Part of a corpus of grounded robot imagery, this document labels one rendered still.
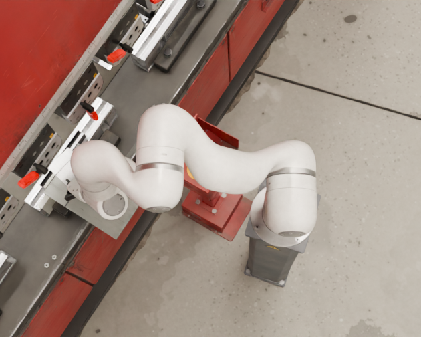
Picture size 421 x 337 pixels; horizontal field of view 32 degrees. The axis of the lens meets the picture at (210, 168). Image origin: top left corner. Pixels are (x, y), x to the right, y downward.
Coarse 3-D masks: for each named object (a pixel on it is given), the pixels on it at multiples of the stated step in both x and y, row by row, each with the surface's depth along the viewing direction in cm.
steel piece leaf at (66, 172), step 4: (68, 164) 217; (64, 168) 216; (68, 168) 216; (60, 172) 216; (64, 172) 216; (68, 172) 216; (60, 176) 216; (64, 176) 216; (68, 176) 216; (72, 176) 216; (64, 180) 215
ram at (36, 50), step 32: (0, 0) 136; (32, 0) 146; (64, 0) 158; (96, 0) 172; (0, 32) 142; (32, 32) 153; (64, 32) 166; (96, 32) 182; (0, 64) 149; (32, 64) 161; (64, 64) 175; (0, 96) 156; (32, 96) 169; (64, 96) 185; (0, 128) 164; (0, 160) 173
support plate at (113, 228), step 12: (60, 180) 216; (48, 192) 215; (60, 192) 215; (72, 204) 214; (84, 204) 214; (132, 204) 213; (84, 216) 213; (96, 216) 212; (108, 228) 211; (120, 228) 211
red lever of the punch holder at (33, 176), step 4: (36, 164) 190; (40, 164) 190; (36, 168) 190; (40, 168) 189; (44, 168) 189; (32, 172) 187; (36, 172) 188; (40, 172) 188; (44, 172) 189; (28, 176) 185; (32, 176) 186; (36, 176) 187; (20, 180) 184; (24, 180) 184; (28, 180) 184; (32, 180) 185; (20, 184) 183; (24, 184) 183; (28, 184) 184
